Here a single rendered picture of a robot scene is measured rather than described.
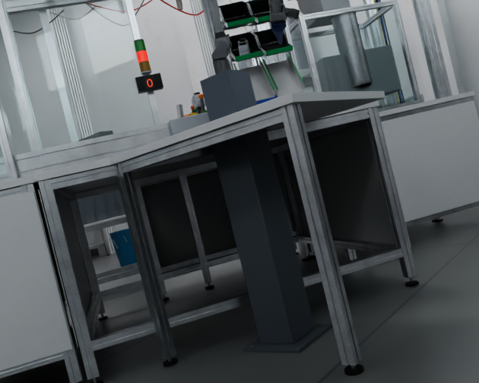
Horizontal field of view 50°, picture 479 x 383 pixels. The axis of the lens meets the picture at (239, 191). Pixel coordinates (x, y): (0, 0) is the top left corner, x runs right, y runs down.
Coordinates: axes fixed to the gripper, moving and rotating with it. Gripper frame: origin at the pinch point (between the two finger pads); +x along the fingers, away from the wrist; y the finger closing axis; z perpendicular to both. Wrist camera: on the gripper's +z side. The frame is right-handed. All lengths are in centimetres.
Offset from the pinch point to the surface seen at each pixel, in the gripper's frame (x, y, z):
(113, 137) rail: 32, -3, -72
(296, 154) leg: 42, -56, 1
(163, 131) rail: 32, 4, -53
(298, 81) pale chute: 17.5, 41.9, 6.3
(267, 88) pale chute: 18.9, 36.0, -8.6
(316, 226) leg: 64, -60, 4
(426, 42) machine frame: 1, 139, 92
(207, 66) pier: -36, 492, -99
